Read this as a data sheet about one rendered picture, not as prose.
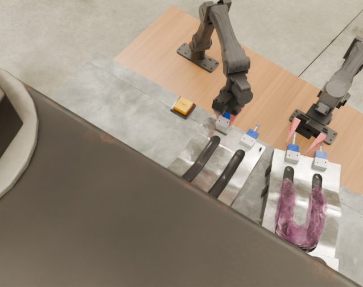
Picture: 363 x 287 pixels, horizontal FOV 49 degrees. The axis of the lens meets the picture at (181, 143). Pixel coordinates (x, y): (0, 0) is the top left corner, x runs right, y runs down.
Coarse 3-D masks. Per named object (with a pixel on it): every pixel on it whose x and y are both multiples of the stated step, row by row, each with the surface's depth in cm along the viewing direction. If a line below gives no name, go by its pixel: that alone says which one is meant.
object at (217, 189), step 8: (216, 136) 153; (208, 144) 151; (216, 144) 152; (208, 152) 150; (240, 152) 150; (200, 160) 149; (232, 160) 149; (240, 160) 149; (192, 168) 146; (200, 168) 147; (232, 168) 148; (184, 176) 141; (192, 176) 143; (224, 176) 146; (232, 176) 146; (216, 184) 143; (224, 184) 144; (208, 192) 137; (216, 192) 140
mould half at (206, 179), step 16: (208, 128) 154; (192, 144) 151; (224, 144) 151; (256, 144) 152; (176, 160) 146; (192, 160) 148; (208, 160) 148; (224, 160) 148; (256, 160) 148; (208, 176) 144; (240, 176) 146; (224, 192) 140
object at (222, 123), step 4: (224, 112) 152; (220, 116) 150; (224, 116) 151; (228, 116) 151; (220, 120) 149; (224, 120) 149; (228, 120) 149; (216, 124) 150; (220, 124) 148; (224, 124) 148; (228, 124) 148; (216, 128) 153; (220, 128) 151; (224, 128) 149; (228, 128) 150; (224, 132) 152; (228, 132) 152
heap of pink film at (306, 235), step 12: (288, 180) 148; (288, 192) 140; (312, 192) 143; (288, 204) 137; (312, 204) 138; (324, 204) 139; (276, 216) 139; (288, 216) 138; (312, 216) 137; (324, 216) 137; (276, 228) 137; (288, 228) 136; (300, 228) 136; (312, 228) 136; (288, 240) 135; (300, 240) 134; (312, 240) 135
